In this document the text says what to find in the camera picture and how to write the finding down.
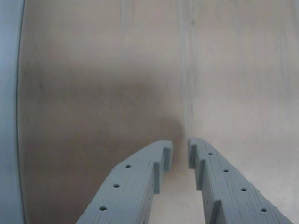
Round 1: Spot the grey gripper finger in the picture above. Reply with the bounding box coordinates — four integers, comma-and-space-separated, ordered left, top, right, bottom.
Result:
76, 139, 174, 224
187, 137, 295, 224

